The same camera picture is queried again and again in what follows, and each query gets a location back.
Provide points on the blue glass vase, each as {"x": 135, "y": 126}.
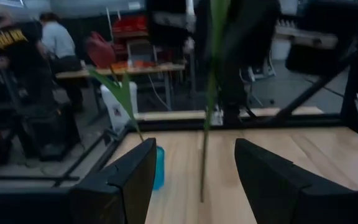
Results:
{"x": 160, "y": 169}

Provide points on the dark red artificial tulip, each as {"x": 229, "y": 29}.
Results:
{"x": 99, "y": 51}
{"x": 211, "y": 93}

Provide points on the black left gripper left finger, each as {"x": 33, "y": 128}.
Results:
{"x": 126, "y": 193}

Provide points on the red storage bins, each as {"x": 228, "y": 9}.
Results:
{"x": 129, "y": 25}

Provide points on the person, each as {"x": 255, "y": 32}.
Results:
{"x": 59, "y": 40}
{"x": 14, "y": 53}

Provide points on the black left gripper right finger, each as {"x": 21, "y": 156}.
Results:
{"x": 275, "y": 193}

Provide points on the wooden workbench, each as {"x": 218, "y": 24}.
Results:
{"x": 154, "y": 68}

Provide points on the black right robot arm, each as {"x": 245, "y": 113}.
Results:
{"x": 250, "y": 46}

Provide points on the black aluminium table frame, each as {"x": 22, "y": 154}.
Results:
{"x": 182, "y": 123}

